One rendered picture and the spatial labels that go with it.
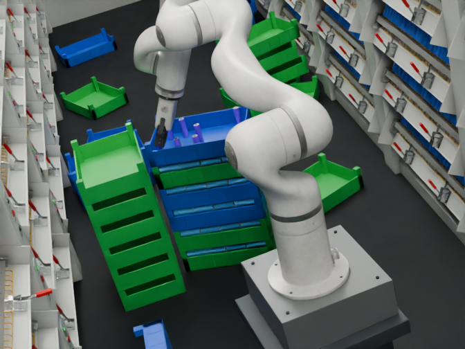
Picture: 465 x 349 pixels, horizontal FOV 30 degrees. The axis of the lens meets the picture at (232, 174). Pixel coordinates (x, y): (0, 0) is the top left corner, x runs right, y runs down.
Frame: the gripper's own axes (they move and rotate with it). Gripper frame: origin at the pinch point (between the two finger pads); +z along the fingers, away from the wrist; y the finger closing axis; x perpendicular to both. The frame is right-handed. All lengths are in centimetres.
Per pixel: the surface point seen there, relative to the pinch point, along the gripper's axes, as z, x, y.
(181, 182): 11.4, -8.8, -3.9
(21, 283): 2, 19, -75
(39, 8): 84, 108, 264
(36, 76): 45, 66, 105
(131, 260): 33.6, 0.8, -18.2
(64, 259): 47, 23, -8
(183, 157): 2.6, -8.0, -3.9
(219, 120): -1.9, -16.0, 15.7
